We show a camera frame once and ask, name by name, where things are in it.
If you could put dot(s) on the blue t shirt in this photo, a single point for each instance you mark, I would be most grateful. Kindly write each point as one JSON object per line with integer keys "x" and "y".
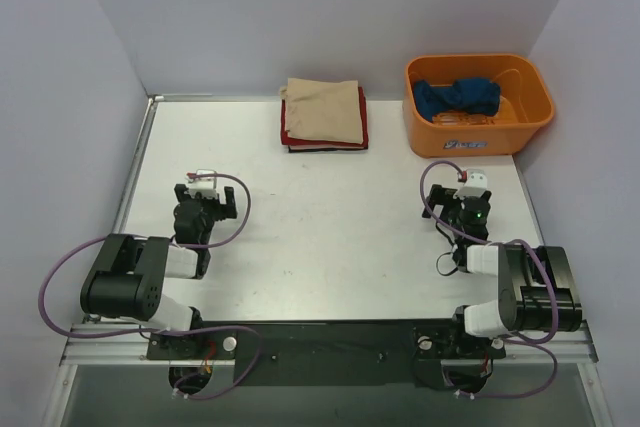
{"x": 473, "y": 96}

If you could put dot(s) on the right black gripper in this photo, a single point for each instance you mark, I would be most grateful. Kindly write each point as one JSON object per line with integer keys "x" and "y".
{"x": 442, "y": 199}

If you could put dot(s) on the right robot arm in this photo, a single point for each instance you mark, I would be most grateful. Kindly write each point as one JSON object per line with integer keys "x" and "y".
{"x": 535, "y": 289}

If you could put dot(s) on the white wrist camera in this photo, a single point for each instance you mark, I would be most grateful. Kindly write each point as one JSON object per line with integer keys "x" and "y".
{"x": 473, "y": 183}
{"x": 202, "y": 184}

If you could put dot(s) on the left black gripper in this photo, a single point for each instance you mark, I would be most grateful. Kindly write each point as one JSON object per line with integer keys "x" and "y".
{"x": 220, "y": 204}

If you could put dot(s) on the orange plastic basket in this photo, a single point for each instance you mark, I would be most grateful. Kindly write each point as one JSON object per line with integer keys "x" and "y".
{"x": 526, "y": 106}

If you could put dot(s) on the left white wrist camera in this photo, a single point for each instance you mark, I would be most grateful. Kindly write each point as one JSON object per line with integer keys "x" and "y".
{"x": 202, "y": 184}

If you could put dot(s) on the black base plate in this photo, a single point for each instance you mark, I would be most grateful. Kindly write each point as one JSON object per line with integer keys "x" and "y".
{"x": 335, "y": 353}

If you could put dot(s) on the beige folded t shirt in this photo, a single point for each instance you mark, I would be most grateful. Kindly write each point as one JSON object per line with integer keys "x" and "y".
{"x": 322, "y": 111}

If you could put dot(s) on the black folded t shirt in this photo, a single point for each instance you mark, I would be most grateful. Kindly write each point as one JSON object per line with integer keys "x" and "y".
{"x": 324, "y": 148}

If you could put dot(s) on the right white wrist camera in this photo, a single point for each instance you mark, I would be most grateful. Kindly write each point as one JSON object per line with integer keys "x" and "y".
{"x": 473, "y": 183}

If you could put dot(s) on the red folded t shirt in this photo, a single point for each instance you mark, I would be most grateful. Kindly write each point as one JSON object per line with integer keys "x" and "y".
{"x": 286, "y": 140}

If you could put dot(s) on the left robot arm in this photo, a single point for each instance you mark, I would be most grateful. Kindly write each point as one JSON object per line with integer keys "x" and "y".
{"x": 126, "y": 280}

